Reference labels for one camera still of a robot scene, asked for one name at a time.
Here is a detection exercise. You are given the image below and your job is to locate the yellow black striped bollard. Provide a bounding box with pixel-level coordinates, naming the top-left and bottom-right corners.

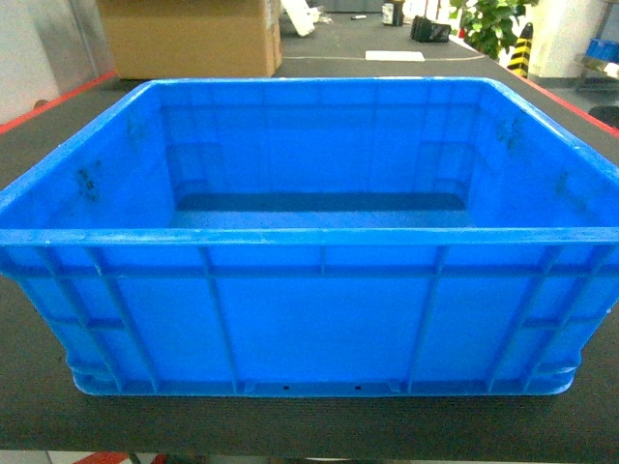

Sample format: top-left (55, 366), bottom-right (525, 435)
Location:
top-left (507, 22), bottom-right (534, 79)

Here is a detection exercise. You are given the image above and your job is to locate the green potted plant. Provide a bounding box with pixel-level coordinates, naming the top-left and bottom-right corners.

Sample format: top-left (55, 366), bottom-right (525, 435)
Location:
top-left (450, 0), bottom-right (540, 61)

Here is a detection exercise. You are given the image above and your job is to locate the black bag on table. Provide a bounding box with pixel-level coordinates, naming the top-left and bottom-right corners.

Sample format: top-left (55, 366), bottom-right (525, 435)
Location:
top-left (410, 15), bottom-right (452, 44)

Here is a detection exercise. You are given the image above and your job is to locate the small blue bin background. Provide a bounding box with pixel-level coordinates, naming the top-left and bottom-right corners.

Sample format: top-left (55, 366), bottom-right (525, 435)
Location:
top-left (585, 38), bottom-right (619, 63)

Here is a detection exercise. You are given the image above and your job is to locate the large blue plastic crate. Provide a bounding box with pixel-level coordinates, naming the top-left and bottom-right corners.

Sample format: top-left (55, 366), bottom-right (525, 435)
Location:
top-left (1, 77), bottom-right (618, 397)

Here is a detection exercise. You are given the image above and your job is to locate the large cardboard box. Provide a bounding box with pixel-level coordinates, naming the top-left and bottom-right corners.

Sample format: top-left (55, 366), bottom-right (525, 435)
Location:
top-left (97, 0), bottom-right (282, 80)

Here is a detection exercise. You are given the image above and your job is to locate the white flat paper sheet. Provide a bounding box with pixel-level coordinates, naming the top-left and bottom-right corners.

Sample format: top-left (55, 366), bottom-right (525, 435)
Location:
top-left (365, 50), bottom-right (426, 62)

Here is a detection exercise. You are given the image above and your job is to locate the white foam piece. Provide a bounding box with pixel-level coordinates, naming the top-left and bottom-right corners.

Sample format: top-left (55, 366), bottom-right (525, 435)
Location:
top-left (280, 0), bottom-right (320, 38)

